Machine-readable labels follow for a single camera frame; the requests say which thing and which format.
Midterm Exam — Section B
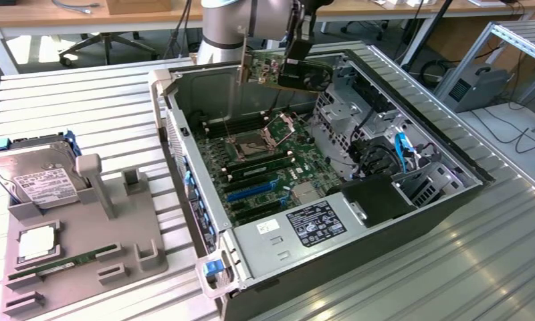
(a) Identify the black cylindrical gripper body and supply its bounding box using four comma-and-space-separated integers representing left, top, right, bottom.
300, 0, 335, 14

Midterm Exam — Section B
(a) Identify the graphics card with metal bracket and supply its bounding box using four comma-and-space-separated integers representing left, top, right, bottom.
237, 49, 335, 92

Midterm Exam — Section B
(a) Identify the black chair base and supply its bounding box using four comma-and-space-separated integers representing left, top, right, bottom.
340, 19, 390, 34

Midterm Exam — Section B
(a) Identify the wooden desk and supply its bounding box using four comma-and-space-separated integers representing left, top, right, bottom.
0, 0, 535, 76

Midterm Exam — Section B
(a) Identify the metal drive cage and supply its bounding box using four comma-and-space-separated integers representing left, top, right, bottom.
313, 56, 404, 148

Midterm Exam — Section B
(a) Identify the open metal socket cover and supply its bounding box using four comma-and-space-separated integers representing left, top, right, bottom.
260, 112, 296, 150

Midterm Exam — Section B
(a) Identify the black slanted pole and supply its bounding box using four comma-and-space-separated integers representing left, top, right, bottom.
400, 0, 454, 73

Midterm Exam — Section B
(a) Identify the CPU socket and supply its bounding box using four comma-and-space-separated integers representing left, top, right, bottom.
229, 132, 280, 161

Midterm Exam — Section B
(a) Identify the green motherboard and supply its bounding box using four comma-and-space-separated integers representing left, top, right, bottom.
191, 112, 344, 228

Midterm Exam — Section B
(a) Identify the black power connector bundle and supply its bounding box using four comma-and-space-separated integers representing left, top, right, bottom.
347, 135, 407, 180

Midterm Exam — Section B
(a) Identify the installed green RAM stick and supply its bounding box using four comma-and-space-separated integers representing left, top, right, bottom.
227, 159, 295, 179

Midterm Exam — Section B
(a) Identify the black expansion slot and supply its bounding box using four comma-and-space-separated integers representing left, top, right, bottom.
221, 172, 273, 192
229, 199, 283, 218

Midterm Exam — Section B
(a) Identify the silver chipset heat sink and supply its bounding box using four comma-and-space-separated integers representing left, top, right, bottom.
292, 183, 320, 201

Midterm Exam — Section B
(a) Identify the grey computer tower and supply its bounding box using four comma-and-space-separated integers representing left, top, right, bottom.
434, 65, 512, 114

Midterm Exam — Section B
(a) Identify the blue expansion slot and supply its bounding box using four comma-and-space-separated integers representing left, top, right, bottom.
224, 182, 277, 203

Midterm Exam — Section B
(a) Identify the black plastic shroud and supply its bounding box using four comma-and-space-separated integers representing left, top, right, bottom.
324, 173, 418, 229

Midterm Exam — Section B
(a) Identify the metal disk bay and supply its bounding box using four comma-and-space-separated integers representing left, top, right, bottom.
390, 160, 483, 210

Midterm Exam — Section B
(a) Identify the grey power supply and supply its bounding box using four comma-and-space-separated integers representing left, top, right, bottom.
229, 191, 371, 282

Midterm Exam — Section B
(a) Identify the open black PC case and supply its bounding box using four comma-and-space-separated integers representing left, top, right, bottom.
147, 48, 496, 321

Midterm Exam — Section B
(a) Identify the silver hard disk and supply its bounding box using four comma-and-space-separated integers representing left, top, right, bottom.
0, 140, 93, 210

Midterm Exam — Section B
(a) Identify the grey parts rack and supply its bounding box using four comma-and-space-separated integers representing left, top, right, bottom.
0, 153, 171, 318

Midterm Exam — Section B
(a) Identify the loose green RAM stick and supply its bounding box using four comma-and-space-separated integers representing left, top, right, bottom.
6, 245, 120, 281

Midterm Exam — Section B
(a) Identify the silver CPU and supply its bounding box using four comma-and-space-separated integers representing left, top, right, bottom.
17, 227, 57, 258

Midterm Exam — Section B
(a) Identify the blue SATA wire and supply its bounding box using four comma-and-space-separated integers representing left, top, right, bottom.
394, 132, 414, 175

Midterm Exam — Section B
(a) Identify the aluminium profile frame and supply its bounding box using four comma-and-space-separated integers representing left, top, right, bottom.
444, 18, 535, 103

